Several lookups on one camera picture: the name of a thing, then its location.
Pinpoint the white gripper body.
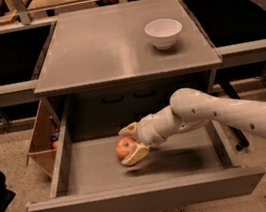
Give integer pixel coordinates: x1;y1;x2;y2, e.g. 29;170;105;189
136;114;165;147

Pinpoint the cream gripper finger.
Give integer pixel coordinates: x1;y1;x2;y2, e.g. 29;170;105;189
121;142;150;166
118;122;138;137

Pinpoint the red apple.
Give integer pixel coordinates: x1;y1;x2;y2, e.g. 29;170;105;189
115;136;135;161

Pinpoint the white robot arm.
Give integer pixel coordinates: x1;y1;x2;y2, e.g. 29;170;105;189
119;88;266;166

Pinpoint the open grey top drawer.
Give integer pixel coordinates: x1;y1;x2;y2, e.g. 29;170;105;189
27;98;265;212

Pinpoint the grey cabinet counter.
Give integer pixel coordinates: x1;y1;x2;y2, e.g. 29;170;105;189
34;0;222;97

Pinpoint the small orange ball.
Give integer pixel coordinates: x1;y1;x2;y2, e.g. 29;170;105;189
51;141;59;149

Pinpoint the black pole on floor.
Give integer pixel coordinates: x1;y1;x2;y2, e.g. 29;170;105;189
231;128;250;151

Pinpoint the wooden side box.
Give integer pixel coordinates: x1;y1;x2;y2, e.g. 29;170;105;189
27;102;58;177

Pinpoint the white ceramic bowl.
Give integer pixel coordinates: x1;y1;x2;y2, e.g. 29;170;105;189
144;18;183;50

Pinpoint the right black drawer handle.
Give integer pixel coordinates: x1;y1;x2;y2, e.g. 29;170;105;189
133;88;156;99

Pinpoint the black drawer handle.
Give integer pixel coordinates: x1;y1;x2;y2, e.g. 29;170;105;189
133;88;156;99
101;93;124;105

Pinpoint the left black drawer handle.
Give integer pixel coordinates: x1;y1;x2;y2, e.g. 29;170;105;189
101;93;124;105

